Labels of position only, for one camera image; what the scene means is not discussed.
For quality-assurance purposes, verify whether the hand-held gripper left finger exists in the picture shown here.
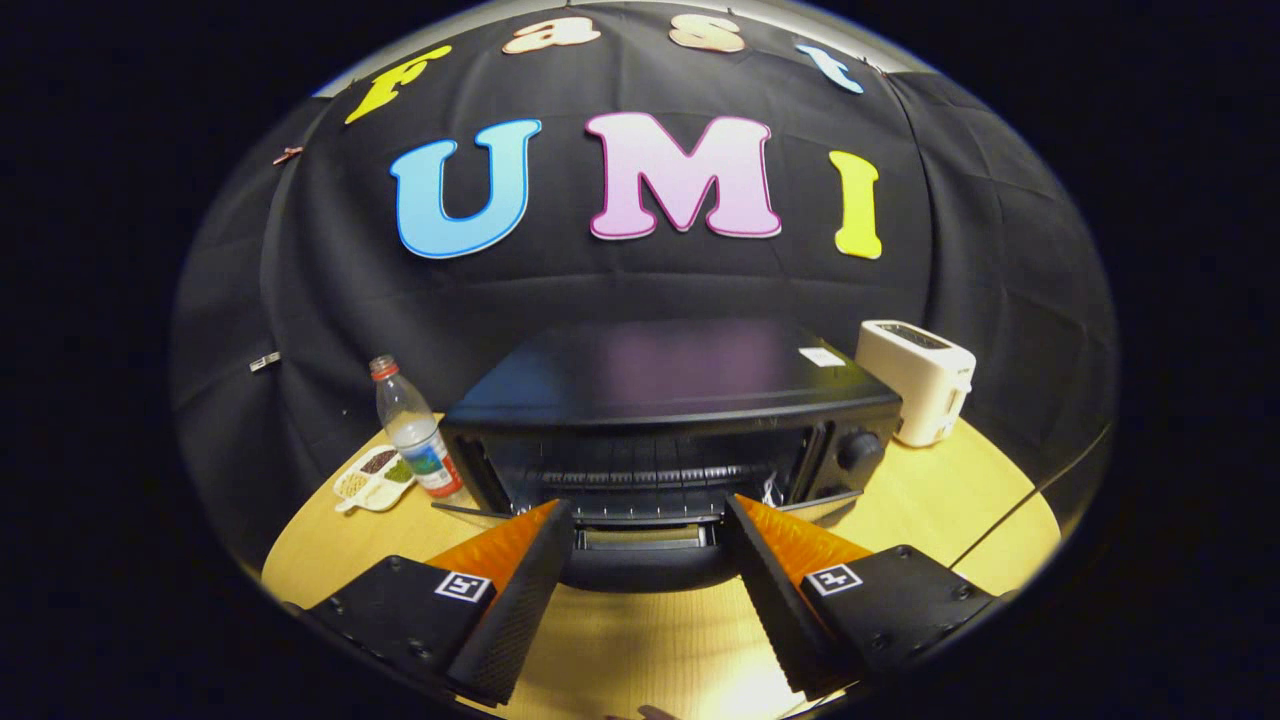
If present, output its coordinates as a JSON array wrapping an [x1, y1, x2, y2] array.
[[300, 499, 576, 707]]

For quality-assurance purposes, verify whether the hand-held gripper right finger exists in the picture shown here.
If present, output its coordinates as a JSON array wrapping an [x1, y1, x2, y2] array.
[[722, 493, 1001, 701]]

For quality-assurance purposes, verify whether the black toaster oven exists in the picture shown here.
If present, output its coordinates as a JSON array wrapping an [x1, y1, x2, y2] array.
[[432, 318, 903, 593]]

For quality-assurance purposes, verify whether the white toaster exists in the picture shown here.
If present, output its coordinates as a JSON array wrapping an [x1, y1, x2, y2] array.
[[855, 320, 977, 448]]

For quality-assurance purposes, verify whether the clear plastic water bottle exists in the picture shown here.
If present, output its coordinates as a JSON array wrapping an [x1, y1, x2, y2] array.
[[368, 355, 467, 501]]

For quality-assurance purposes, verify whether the white divided dish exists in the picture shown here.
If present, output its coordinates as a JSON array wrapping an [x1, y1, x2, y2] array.
[[333, 445, 416, 514]]

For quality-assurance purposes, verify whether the black backdrop cloth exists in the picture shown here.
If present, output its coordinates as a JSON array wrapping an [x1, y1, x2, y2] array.
[[170, 0, 1119, 561]]

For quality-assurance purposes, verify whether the thin black cable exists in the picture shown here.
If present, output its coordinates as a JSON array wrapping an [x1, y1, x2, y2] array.
[[948, 425, 1113, 569]]

